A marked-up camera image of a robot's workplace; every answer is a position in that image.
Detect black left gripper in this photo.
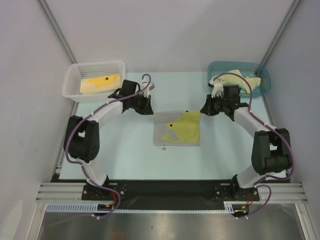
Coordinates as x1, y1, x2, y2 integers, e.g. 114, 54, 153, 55
129, 92, 153, 116

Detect yellow-green grey towel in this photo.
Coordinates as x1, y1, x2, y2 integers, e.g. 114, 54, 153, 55
153, 110, 201, 147

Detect yellow cream towel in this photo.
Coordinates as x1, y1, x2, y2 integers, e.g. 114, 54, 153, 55
80, 73, 121, 95

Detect pale yellow towel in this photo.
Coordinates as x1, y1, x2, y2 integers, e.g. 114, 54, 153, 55
209, 69, 261, 94

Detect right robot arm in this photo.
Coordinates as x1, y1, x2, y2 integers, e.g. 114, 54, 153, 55
200, 85, 295, 201

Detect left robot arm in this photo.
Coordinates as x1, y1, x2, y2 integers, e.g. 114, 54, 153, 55
63, 74, 155, 200

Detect teal translucent plastic bin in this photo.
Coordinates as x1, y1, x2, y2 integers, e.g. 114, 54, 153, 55
207, 61, 271, 98

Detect white perforated plastic basket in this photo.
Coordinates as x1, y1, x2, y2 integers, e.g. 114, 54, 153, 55
62, 60, 126, 103

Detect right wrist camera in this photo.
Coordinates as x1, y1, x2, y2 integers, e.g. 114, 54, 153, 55
208, 79, 224, 98

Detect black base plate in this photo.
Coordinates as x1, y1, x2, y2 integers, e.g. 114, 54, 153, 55
49, 172, 293, 211

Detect aluminium front rail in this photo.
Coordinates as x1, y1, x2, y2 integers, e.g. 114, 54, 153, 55
35, 182, 308, 204

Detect left aluminium frame post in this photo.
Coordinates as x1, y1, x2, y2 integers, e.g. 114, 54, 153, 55
36, 0, 77, 64

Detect aluminium frame post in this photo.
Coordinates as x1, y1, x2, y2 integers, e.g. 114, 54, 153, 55
260, 0, 303, 66
36, 0, 77, 64

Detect left slotted cable duct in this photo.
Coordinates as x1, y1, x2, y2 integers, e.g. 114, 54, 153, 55
46, 202, 114, 214

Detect right aluminium frame post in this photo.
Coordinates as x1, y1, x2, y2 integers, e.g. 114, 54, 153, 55
260, 0, 303, 66

